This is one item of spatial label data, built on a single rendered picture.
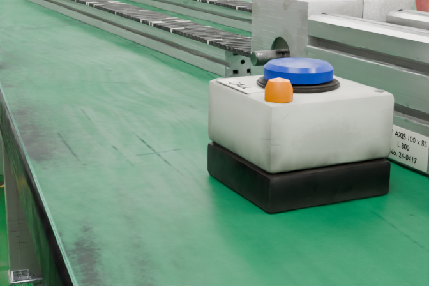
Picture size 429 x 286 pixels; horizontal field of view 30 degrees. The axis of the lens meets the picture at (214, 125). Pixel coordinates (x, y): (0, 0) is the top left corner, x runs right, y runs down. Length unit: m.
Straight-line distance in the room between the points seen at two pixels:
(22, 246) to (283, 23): 1.39
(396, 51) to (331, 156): 0.11
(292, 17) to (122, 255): 0.30
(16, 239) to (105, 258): 1.56
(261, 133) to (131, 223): 0.08
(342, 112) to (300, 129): 0.03
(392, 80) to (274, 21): 0.16
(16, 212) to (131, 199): 1.47
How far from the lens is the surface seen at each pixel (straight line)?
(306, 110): 0.42
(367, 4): 0.63
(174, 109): 0.66
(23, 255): 1.95
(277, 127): 0.41
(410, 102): 0.50
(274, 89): 0.41
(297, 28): 0.61
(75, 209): 0.43
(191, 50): 0.89
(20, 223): 1.91
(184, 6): 1.38
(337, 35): 0.56
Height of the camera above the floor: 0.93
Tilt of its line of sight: 14 degrees down
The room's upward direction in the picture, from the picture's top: straight up
